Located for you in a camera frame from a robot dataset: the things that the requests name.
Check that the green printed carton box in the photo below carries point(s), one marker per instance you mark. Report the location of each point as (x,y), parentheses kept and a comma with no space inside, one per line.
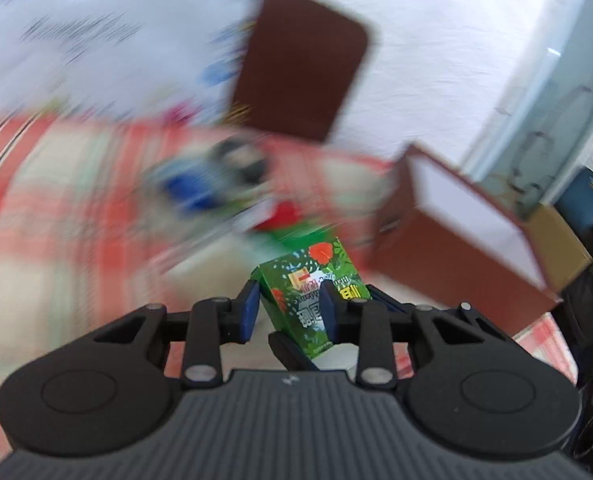
(306,285)

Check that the large plain cardboard box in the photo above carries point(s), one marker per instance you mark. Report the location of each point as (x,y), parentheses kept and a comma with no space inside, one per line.
(558,247)

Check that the black tape roll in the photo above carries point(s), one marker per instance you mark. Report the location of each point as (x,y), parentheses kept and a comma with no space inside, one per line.
(241,160)

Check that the brown box lid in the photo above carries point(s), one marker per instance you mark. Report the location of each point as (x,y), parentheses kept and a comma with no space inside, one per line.
(299,60)

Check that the glass door with cartoon drawing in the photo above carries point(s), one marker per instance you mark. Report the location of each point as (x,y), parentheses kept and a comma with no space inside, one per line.
(576,60)

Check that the white floral plastic bag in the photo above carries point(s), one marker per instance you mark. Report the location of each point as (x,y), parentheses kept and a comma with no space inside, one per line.
(101,35)

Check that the red tape roll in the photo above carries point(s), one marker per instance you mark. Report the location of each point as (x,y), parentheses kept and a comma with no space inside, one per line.
(286,215)

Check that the white door frame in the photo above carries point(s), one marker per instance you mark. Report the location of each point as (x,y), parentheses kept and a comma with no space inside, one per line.
(531,45)

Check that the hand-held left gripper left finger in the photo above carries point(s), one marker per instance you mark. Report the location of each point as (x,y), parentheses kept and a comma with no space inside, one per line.
(249,310)

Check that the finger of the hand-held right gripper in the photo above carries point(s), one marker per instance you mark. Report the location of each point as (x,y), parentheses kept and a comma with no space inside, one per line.
(387,299)
(294,352)

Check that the blue tape roll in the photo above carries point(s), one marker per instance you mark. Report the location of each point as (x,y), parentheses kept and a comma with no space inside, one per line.
(189,187)

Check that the brown cardboard box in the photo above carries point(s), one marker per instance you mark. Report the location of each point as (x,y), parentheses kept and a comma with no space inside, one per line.
(441,260)

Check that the red plaid tablecloth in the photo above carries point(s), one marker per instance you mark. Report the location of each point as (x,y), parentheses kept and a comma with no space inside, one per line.
(66,220)

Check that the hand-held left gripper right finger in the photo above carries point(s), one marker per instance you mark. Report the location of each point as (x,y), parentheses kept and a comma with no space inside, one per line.
(328,310)

